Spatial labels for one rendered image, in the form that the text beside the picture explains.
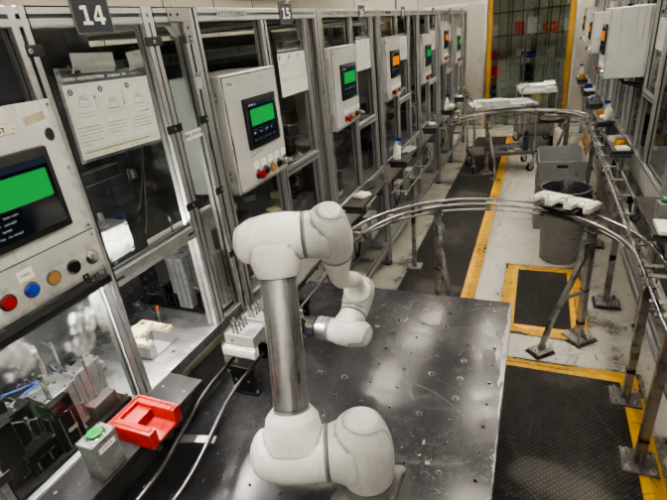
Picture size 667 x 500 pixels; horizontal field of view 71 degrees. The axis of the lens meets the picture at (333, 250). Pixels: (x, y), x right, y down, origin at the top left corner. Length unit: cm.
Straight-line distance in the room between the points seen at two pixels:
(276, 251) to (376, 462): 62
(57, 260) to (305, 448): 80
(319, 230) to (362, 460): 62
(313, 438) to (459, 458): 50
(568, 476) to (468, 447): 95
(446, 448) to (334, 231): 81
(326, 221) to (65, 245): 67
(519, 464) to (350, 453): 132
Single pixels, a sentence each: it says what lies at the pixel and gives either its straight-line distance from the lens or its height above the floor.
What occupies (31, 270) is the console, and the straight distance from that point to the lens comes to 132.
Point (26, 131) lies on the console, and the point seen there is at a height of 177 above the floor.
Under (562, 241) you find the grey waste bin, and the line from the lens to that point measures 414.
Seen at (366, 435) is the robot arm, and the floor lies 94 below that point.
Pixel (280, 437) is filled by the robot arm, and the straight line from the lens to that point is 135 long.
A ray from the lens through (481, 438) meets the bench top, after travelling 168.
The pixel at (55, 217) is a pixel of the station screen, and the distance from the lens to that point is 132.
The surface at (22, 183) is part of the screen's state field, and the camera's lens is 127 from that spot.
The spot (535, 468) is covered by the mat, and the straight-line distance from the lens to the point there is 253.
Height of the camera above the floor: 190
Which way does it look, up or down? 25 degrees down
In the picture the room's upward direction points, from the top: 6 degrees counter-clockwise
